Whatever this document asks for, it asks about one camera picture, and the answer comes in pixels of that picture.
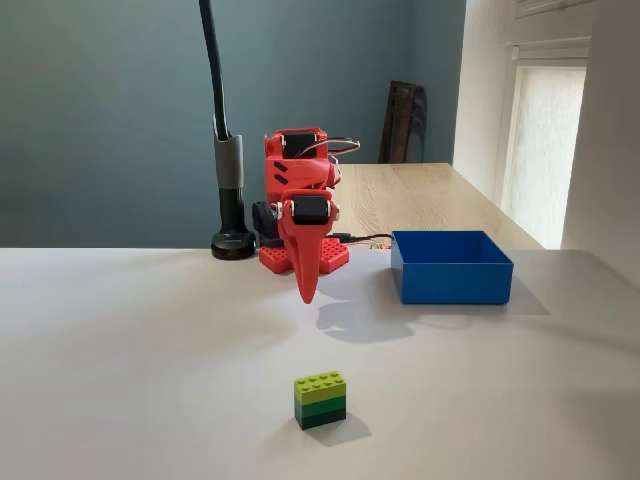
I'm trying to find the white window blind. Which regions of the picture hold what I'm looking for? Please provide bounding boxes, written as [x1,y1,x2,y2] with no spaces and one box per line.
[509,35,592,236]

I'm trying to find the grey sleeve on stand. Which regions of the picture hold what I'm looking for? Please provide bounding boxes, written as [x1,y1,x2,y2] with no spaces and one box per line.
[213,133,245,190]

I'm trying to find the dark wooden board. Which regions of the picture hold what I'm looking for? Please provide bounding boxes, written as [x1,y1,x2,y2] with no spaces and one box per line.
[377,80,428,165]

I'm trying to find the green lego brick stack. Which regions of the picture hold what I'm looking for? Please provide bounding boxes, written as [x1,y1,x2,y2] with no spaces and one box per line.
[293,370,348,431]

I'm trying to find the red robot base plate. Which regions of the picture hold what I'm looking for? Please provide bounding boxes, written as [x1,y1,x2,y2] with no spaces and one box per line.
[258,236,352,276]

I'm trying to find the light wooden table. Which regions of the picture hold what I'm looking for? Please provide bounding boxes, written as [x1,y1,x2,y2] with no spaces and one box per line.
[329,162,545,251]

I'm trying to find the black table clamp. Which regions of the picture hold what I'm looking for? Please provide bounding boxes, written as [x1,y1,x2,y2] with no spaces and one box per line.
[250,199,279,242]

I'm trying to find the black usb cable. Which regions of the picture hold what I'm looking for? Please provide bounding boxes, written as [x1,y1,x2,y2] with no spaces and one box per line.
[333,231,397,247]

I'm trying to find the black gooseneck stand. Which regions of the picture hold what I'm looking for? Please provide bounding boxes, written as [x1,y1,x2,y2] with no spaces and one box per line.
[198,0,259,261]

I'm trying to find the blue plastic bin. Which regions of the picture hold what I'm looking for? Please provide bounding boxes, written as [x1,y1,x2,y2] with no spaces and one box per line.
[390,229,515,305]

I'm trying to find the servo wire bundle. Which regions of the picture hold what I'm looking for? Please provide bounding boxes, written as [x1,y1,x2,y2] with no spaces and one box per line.
[304,135,362,187]

